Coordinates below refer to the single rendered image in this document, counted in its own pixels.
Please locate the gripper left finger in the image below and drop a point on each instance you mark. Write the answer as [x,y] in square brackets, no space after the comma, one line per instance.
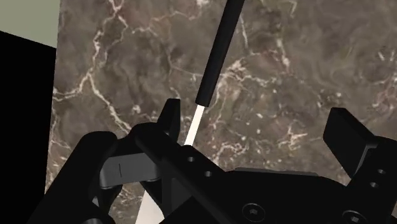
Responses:
[155,139]

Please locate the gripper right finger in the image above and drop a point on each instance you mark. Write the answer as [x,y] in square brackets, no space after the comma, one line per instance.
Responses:
[350,136]

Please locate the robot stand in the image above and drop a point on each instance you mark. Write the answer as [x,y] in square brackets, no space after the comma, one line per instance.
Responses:
[24,124]

